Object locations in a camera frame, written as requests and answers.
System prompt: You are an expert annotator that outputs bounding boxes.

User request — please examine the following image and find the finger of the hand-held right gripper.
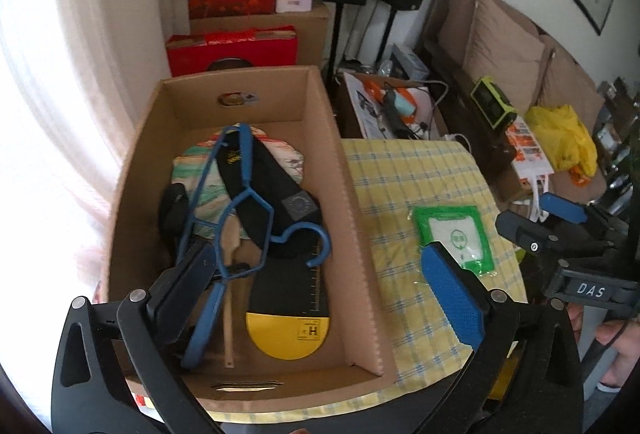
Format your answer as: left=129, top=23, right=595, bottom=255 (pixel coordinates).
left=495, top=209, right=621, bottom=261
left=539, top=191, right=632, bottom=236

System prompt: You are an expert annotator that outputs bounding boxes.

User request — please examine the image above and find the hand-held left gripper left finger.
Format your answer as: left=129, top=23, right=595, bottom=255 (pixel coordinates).
left=50, top=241, right=221, bottom=434

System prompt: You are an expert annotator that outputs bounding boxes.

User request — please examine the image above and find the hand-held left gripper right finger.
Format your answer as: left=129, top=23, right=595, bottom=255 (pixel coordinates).
left=421, top=240, right=583, bottom=434

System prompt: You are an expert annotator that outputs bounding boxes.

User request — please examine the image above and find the green and white packet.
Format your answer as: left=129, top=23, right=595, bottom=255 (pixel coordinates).
left=412, top=204, right=496, bottom=277

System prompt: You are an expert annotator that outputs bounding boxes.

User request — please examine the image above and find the black fabric strap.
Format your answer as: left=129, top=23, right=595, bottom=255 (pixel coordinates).
left=159, top=183, right=193, bottom=265

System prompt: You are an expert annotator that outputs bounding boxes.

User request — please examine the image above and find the black insole with yellow markings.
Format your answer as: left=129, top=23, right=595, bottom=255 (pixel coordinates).
left=245, top=234, right=332, bottom=361

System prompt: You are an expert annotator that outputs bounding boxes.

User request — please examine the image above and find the blue plastic clothes hanger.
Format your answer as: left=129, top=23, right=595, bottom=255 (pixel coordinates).
left=177, top=123, right=333, bottom=370

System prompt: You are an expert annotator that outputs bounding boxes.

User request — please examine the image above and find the person's right hand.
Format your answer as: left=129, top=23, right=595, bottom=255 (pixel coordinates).
left=595, top=317, right=640, bottom=395

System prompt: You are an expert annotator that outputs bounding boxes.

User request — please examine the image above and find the small orange package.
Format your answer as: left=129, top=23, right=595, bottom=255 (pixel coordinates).
left=570, top=164, right=593, bottom=189

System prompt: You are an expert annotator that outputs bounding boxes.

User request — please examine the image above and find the white tote bag orange print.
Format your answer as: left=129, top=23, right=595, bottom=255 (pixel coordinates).
left=505, top=117, right=556, bottom=222

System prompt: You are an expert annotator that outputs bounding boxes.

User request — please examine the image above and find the yellow plastic bag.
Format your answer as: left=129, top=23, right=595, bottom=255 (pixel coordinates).
left=525, top=104, right=598, bottom=177

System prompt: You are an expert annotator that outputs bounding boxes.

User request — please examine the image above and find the green black portable radio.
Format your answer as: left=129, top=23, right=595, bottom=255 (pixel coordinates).
left=470, top=75, right=517, bottom=131

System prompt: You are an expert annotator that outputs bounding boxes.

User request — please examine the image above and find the yellow plaid tablecloth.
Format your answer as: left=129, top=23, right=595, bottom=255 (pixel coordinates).
left=127, top=138, right=530, bottom=420

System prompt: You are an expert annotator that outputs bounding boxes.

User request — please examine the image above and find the beige sofa back cushion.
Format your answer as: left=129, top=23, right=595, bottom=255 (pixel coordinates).
left=537, top=34, right=608, bottom=115
left=462, top=0, right=547, bottom=88

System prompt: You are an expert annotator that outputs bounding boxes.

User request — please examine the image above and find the light blue cylinder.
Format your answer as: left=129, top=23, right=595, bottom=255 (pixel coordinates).
left=387, top=92, right=417, bottom=116

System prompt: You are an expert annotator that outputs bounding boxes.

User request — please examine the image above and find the small grey white box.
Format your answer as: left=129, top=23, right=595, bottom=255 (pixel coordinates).
left=392, top=43, right=431, bottom=80

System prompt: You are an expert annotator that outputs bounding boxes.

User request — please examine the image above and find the printed white paper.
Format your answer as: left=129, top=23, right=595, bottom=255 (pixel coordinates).
left=345, top=73, right=396, bottom=139

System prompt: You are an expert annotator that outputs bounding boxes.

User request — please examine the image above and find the orange tool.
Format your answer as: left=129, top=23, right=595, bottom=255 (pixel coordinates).
left=365, top=81, right=426, bottom=98

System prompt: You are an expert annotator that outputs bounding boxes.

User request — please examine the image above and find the red gift box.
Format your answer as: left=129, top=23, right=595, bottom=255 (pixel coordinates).
left=166, top=27, right=299, bottom=78

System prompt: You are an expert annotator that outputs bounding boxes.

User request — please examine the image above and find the white curtain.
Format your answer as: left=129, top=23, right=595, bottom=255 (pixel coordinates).
left=0, top=0, right=166, bottom=315

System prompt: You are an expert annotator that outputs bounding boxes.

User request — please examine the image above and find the black speaker stand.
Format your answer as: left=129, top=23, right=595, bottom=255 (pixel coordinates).
left=372, top=7, right=401, bottom=65
left=325, top=3, right=346, bottom=85

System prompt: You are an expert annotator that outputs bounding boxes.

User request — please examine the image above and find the beige sofa with wooden frame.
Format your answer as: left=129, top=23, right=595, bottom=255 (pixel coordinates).
left=420, top=0, right=640, bottom=210

